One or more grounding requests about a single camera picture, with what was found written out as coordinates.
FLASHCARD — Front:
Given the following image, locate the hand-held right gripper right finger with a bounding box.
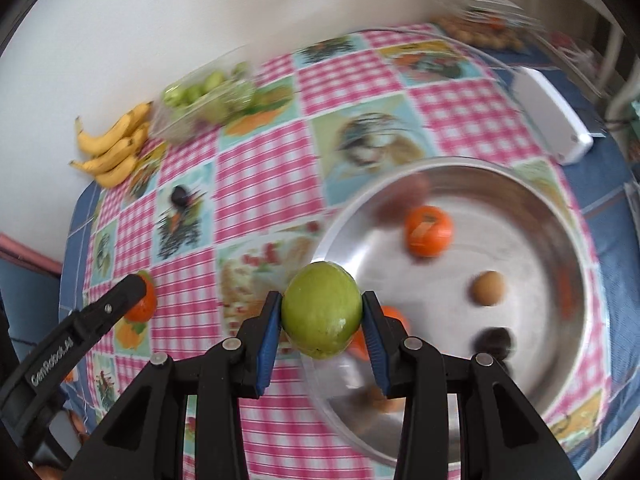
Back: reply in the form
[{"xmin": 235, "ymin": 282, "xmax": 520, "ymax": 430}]
[{"xmin": 361, "ymin": 290, "xmax": 583, "ymax": 480}]

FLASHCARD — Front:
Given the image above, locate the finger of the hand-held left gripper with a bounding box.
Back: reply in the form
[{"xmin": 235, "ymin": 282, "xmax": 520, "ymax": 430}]
[{"xmin": 60, "ymin": 273, "xmax": 148, "ymax": 350}]

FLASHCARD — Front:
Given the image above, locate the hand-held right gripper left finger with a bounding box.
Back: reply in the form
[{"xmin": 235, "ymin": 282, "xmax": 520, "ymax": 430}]
[{"xmin": 75, "ymin": 291, "xmax": 283, "ymax": 480}]

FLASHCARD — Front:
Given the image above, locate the orange tangerine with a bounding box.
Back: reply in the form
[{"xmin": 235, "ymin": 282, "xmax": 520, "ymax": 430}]
[
  {"xmin": 350, "ymin": 307, "xmax": 412, "ymax": 361},
  {"xmin": 404, "ymin": 205, "xmax": 455, "ymax": 258},
  {"xmin": 124, "ymin": 270, "xmax": 158, "ymax": 323}
]

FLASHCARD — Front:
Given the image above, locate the large green pear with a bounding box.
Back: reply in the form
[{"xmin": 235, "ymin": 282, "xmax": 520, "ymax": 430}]
[{"xmin": 281, "ymin": 261, "xmax": 363, "ymax": 360}]

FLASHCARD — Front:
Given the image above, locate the dark purple passion fruit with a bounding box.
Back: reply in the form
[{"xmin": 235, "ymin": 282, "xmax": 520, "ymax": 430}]
[{"xmin": 472, "ymin": 326, "xmax": 517, "ymax": 361}]

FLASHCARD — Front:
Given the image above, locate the brown kiwi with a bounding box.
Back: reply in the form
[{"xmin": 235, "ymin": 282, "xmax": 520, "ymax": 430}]
[{"xmin": 470, "ymin": 270, "xmax": 508, "ymax": 307}]

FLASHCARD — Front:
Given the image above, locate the round metal bowl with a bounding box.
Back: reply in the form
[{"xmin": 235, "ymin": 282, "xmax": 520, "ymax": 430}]
[{"xmin": 302, "ymin": 156, "xmax": 608, "ymax": 468}]

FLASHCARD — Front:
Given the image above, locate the yellow banana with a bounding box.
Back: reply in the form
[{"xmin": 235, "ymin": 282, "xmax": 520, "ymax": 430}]
[
  {"xmin": 94, "ymin": 154, "xmax": 142, "ymax": 189},
  {"xmin": 75, "ymin": 102, "xmax": 152, "ymax": 157},
  {"xmin": 69, "ymin": 127, "xmax": 150, "ymax": 175}
]

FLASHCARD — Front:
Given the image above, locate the pink checkered tablecloth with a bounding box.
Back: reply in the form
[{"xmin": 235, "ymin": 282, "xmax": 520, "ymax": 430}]
[{"xmin": 59, "ymin": 22, "xmax": 618, "ymax": 480}]

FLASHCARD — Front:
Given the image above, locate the clear plastic tray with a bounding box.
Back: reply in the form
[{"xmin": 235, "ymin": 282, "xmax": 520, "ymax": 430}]
[{"xmin": 149, "ymin": 46, "xmax": 262, "ymax": 144}]

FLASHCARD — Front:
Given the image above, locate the pile of small green apples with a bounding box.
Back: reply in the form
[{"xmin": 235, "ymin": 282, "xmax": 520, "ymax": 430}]
[{"xmin": 162, "ymin": 62, "xmax": 256, "ymax": 123}]

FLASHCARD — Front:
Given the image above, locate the blue tablecloth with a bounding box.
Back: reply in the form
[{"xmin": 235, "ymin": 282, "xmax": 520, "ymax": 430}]
[{"xmin": 59, "ymin": 20, "xmax": 640, "ymax": 480}]

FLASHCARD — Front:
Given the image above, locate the white plastic device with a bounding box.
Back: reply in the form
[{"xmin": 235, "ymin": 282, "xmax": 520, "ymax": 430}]
[{"xmin": 514, "ymin": 66, "xmax": 595, "ymax": 166}]

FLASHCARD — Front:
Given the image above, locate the clear box of brown fruit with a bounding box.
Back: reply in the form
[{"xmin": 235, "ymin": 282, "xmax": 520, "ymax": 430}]
[{"xmin": 435, "ymin": 12, "xmax": 528, "ymax": 53}]

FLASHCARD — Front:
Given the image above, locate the clear plastic lidded box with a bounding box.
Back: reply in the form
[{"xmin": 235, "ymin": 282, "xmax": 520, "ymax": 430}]
[{"xmin": 432, "ymin": 0, "xmax": 608, "ymax": 106}]

